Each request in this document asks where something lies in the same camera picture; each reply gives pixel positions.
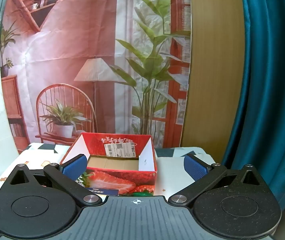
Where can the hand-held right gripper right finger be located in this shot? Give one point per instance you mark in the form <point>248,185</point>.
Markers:
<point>195,167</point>

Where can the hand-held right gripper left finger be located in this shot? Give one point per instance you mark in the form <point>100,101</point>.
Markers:
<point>73,167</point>

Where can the red strawberry print cardboard box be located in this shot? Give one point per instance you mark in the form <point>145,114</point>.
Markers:
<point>112,180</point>

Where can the white cartoon print tablecloth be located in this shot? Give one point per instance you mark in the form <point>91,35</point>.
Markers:
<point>172,175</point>

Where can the teal curtain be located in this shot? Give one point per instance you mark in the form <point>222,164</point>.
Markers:
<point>270,80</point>

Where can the wooden wall panel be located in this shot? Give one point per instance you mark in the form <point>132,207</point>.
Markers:
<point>215,55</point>

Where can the printed room scene wall cloth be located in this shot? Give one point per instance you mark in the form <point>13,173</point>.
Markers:
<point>82,30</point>

